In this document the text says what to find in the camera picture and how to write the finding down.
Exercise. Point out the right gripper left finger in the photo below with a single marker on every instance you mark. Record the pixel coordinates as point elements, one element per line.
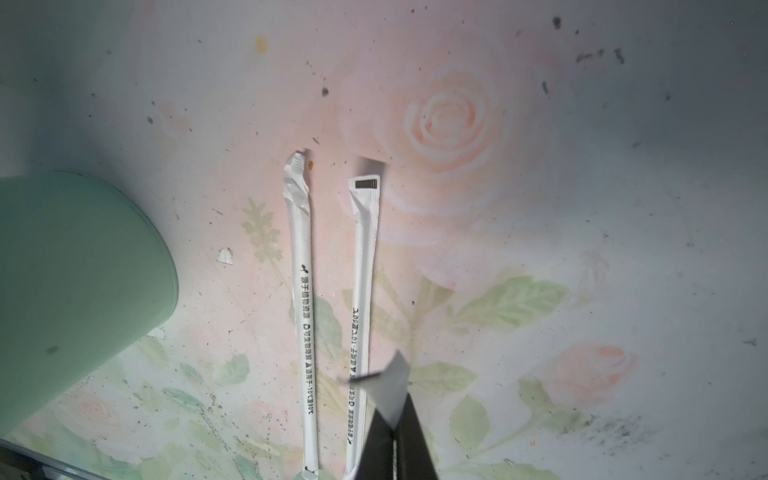
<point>377,460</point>

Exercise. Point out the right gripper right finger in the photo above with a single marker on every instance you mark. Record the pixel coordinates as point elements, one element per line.
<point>413,459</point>

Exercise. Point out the straw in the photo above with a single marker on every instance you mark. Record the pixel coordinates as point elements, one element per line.
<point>297,198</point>
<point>365,199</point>

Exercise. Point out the green cylindrical cup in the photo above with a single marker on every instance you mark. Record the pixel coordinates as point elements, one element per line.
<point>84,274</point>

